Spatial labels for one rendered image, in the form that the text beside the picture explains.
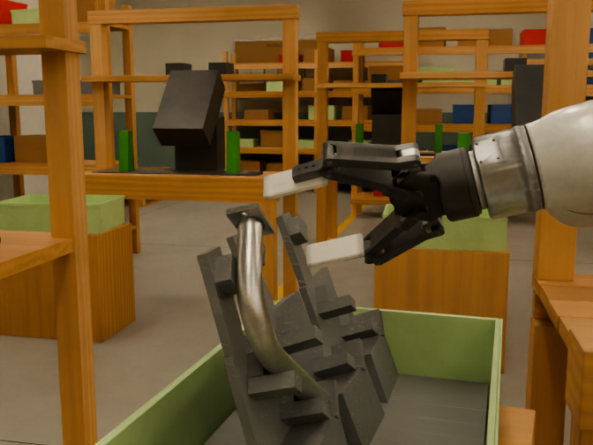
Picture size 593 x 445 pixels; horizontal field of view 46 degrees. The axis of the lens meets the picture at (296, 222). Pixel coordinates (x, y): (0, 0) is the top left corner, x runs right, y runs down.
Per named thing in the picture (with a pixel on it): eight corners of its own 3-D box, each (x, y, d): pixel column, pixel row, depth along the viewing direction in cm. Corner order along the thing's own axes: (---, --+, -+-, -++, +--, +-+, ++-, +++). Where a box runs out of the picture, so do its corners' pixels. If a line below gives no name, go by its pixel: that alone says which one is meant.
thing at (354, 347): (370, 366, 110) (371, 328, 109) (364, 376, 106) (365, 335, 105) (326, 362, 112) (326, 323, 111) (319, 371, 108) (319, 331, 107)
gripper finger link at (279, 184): (328, 185, 73) (326, 181, 72) (265, 201, 75) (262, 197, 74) (327, 164, 75) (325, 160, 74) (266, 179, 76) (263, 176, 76)
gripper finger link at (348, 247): (361, 232, 84) (363, 236, 85) (305, 245, 86) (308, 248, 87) (363, 252, 82) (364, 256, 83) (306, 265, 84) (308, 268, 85)
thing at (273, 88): (412, 195, 1074) (416, 45, 1039) (223, 191, 1139) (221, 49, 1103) (414, 192, 1126) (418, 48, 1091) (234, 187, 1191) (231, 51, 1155)
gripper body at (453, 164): (477, 177, 80) (397, 197, 82) (464, 128, 74) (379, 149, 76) (489, 230, 75) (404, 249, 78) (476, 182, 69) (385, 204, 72)
